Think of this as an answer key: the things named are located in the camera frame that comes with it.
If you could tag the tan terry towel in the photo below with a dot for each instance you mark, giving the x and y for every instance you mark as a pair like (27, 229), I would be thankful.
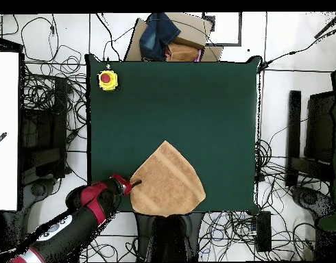
(168, 186)

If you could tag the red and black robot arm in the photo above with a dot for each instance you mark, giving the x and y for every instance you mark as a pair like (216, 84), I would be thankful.
(72, 216)

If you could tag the black flat bar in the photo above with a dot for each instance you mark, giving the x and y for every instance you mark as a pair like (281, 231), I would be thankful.
(294, 123)

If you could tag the dark green tablecloth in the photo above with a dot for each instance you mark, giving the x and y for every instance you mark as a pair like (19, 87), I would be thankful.
(170, 109)

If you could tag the black equipment rack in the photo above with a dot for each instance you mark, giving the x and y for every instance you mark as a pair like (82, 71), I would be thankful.
(44, 131)

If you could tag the yellow emergency stop button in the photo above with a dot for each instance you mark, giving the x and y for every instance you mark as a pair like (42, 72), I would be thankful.
(107, 80)

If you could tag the brown folded cloth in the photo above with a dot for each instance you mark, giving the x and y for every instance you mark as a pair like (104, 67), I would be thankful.
(181, 53)

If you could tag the black power box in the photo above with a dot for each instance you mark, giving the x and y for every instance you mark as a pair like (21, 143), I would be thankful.
(264, 233)

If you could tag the white table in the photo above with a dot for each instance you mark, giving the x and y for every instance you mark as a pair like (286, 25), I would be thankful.
(6, 109)

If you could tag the pink cloth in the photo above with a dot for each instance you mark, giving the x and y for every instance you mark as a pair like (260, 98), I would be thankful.
(198, 56)

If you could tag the blue denim jeans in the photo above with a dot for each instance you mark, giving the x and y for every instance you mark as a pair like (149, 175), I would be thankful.
(157, 35)

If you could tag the brown cardboard box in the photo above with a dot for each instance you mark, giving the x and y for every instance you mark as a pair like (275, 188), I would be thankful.
(192, 30)

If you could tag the black stand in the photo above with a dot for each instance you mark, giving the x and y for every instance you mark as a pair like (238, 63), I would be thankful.
(318, 123)

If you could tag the black rod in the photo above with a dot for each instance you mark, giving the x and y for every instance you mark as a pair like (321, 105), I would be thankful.
(328, 26)

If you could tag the black pedestal foot with knob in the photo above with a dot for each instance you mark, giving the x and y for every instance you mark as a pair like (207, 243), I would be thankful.
(143, 241)
(195, 233)

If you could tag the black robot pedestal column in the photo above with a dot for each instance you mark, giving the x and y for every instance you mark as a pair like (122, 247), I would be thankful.
(168, 241)

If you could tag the black square frame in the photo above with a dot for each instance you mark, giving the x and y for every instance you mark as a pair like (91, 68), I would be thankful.
(225, 44)

